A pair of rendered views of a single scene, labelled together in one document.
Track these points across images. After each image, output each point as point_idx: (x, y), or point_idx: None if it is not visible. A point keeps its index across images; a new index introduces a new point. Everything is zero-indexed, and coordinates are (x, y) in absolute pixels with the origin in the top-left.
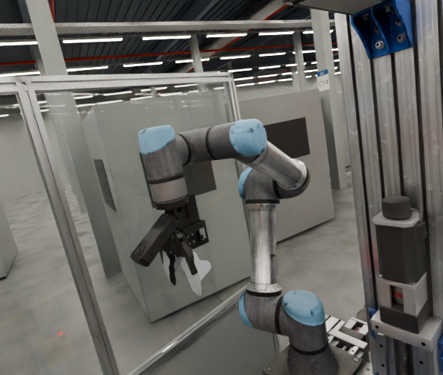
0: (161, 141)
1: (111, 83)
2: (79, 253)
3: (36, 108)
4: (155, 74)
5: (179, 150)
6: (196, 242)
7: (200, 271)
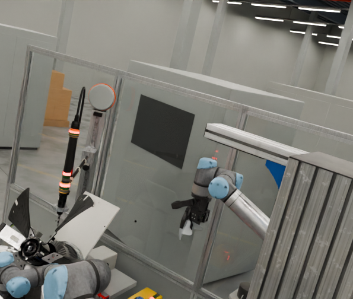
0: (200, 165)
1: (291, 125)
2: (219, 204)
3: (242, 123)
4: (331, 130)
5: (206, 174)
6: (195, 220)
7: (185, 231)
